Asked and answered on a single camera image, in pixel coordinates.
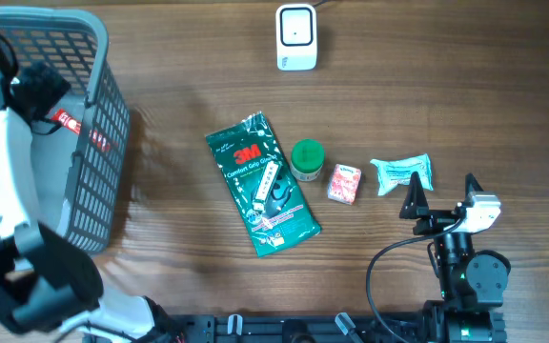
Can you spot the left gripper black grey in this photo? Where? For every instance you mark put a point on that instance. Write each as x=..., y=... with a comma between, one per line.
x=51, y=84

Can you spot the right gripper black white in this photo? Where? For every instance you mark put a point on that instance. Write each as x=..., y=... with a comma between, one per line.
x=416, y=206

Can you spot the red snack stick packet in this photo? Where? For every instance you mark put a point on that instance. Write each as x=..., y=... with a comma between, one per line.
x=67, y=121

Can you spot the mint green wipes pack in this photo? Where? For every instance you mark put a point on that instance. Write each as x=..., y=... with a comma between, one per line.
x=390, y=174

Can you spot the red Kleenex tissue pack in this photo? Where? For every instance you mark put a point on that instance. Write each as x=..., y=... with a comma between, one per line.
x=343, y=184

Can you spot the green lid seasoning jar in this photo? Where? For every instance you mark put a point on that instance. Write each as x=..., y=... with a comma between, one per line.
x=307, y=160

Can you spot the green 3M gloves package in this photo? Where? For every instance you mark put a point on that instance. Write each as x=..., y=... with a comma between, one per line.
x=241, y=153

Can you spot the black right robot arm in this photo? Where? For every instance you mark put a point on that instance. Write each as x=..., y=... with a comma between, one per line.
x=472, y=282

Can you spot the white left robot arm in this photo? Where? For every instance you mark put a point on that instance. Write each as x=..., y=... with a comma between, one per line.
x=46, y=283

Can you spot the white barcode scanner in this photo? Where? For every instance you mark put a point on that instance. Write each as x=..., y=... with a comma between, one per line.
x=296, y=37

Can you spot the grey plastic mesh basket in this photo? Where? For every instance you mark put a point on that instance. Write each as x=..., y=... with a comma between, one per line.
x=77, y=153

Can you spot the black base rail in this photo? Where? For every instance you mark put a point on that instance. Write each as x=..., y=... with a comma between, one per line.
x=280, y=329

